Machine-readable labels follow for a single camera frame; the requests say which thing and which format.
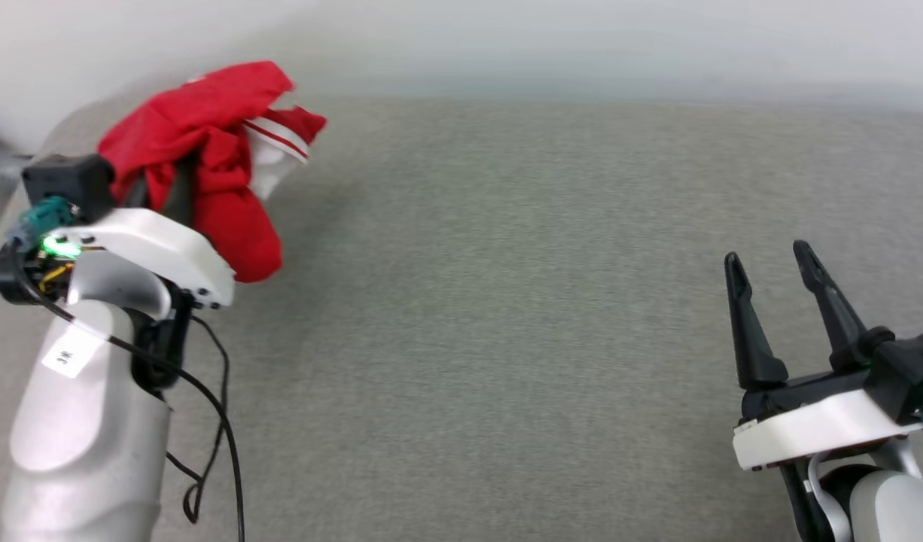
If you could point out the grey fabric sofa cushion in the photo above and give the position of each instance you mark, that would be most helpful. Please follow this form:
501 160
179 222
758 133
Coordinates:
507 301

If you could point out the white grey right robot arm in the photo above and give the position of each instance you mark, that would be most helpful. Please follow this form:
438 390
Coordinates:
891 504

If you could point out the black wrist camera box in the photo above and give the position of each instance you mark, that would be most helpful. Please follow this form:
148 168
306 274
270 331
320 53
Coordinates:
66 181
909 373

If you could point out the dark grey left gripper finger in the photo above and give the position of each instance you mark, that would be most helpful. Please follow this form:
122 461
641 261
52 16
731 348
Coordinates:
136 194
181 196

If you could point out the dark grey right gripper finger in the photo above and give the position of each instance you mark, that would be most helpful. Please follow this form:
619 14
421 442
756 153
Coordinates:
838 324
751 346

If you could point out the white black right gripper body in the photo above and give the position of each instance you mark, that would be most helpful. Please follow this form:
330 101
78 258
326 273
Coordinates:
815 429

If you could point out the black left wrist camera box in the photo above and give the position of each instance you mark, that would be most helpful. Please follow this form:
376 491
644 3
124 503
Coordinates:
66 181

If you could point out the red Bulls basketball jersey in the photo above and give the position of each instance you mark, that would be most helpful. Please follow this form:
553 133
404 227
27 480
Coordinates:
205 120

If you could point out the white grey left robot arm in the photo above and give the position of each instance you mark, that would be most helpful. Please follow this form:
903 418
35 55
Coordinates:
85 452

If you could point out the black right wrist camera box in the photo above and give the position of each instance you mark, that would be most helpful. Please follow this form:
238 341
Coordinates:
909 373

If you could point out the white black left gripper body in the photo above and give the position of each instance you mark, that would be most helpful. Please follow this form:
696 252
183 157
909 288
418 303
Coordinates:
153 241

